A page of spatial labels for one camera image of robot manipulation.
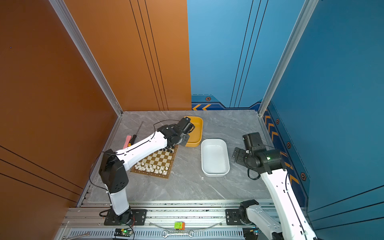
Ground white plastic tray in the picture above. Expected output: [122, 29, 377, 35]
[201, 139, 230, 177]

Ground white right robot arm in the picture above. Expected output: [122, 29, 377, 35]
[233, 133, 318, 240]

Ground silver wrench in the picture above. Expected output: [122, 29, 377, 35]
[162, 230, 195, 239]

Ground yellow plastic tray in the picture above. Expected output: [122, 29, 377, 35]
[186, 116, 204, 148]

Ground aluminium left corner post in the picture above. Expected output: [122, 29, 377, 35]
[49, 0, 123, 117]

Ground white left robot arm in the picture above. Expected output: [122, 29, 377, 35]
[99, 117, 195, 223]

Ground white chess pieces on board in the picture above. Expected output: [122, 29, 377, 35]
[132, 162, 171, 176]

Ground black chess pieces on board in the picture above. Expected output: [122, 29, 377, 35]
[163, 147, 175, 153]

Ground brown chessboard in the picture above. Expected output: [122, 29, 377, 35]
[131, 145, 178, 179]

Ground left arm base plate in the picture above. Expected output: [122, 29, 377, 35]
[104, 209, 147, 227]

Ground aluminium right corner post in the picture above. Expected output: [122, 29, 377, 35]
[258, 0, 319, 117]

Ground green circuit board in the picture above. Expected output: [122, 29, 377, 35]
[114, 228, 134, 238]

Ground aluminium corner post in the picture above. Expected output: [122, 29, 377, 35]
[258, 0, 319, 117]
[49, 0, 123, 117]

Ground green orange small box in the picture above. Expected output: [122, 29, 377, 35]
[174, 222, 185, 230]

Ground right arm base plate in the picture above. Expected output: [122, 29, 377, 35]
[225, 209, 247, 226]

